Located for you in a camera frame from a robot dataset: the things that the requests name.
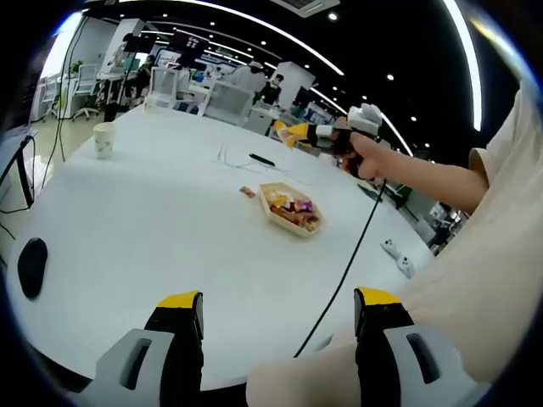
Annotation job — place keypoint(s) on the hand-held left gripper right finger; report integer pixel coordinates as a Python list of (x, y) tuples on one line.
[(377, 339)]

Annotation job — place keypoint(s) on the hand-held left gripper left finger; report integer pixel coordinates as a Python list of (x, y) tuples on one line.
[(178, 339)]

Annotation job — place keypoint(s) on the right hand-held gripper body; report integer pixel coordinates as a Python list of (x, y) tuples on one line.
[(365, 118)]

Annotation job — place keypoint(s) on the golden food snack packet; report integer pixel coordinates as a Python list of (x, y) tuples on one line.
[(282, 129)]

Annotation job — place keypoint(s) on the brown purple food snack packet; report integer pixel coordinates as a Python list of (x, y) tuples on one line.
[(303, 205)]

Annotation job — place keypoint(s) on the yellow food snack packet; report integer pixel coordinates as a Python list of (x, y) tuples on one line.
[(278, 197)]

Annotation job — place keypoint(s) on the red brown food snack packet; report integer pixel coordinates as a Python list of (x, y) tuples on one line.
[(305, 220)]

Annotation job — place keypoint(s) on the beige hexagonal container plate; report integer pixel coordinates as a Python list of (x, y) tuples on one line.
[(288, 224)]

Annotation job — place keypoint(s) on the person's right hand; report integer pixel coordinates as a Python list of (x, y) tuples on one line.
[(369, 159)]

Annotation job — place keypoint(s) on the black oblong device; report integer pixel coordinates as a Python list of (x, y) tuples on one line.
[(261, 159)]

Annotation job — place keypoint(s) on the small dark object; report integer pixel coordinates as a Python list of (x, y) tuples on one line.
[(247, 191)]

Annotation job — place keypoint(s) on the white mesh office chair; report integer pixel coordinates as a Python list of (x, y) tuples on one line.
[(165, 82), (229, 99)]

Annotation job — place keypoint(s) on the long ceiling light strip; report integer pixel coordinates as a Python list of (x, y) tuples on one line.
[(471, 63)]

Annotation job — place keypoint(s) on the ceiling air conditioner vent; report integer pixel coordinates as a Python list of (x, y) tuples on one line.
[(305, 5)]

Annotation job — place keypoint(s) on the person's beige shirt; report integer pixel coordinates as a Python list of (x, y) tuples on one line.
[(488, 254)]

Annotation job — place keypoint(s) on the dark hanging display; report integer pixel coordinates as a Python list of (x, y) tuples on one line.
[(188, 42)]

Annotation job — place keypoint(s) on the black computer mouse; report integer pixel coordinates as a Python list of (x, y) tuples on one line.
[(31, 267)]

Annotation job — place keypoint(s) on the black monitor on tripod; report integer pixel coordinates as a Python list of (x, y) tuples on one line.
[(136, 42)]

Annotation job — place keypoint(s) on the white paper cup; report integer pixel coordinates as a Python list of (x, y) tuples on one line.
[(104, 142)]

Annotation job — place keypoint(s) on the grey tilted desk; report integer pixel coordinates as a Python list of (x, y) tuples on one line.
[(26, 178)]

